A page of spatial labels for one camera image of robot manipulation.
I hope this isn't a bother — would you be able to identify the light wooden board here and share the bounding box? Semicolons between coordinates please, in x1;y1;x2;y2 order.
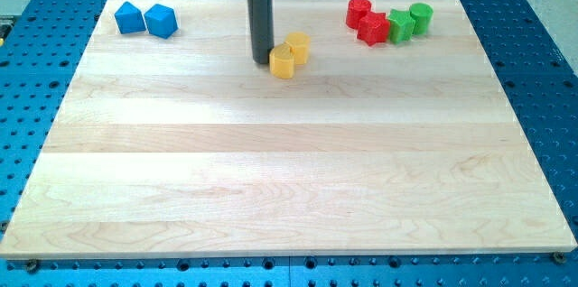
1;0;576;259

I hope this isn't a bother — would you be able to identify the green cylinder block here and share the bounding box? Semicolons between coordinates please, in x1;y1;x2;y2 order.
409;3;434;35

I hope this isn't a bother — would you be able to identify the blue pentagon block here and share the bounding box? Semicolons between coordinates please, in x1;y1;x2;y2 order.
114;1;146;34

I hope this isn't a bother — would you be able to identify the yellow rounded block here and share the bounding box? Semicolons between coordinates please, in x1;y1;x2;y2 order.
285;32;311;65

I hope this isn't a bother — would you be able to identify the yellow half-round block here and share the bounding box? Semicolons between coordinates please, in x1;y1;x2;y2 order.
269;43;294;79

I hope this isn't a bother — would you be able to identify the board screw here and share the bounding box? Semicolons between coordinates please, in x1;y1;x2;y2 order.
23;259;41;274
551;252;567;264

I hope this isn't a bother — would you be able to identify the green star block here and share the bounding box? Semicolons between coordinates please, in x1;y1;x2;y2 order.
387;9;415;44

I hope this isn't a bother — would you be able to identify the left front board screw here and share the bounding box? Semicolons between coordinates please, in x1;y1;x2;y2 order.
23;259;41;274

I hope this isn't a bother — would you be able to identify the blue cube block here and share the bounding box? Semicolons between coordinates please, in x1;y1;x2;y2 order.
144;4;178;39

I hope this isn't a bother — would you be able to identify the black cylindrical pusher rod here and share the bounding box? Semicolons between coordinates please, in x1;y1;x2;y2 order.
247;0;274;64

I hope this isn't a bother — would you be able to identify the right front board screw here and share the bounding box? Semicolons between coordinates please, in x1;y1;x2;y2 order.
551;252;567;264

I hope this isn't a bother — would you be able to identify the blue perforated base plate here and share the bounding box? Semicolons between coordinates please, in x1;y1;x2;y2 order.
1;0;577;286

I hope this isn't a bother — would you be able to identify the red cylinder block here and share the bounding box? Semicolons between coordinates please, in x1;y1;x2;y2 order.
345;0;372;30

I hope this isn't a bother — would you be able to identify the red star block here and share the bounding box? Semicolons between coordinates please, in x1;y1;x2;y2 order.
357;12;390;46

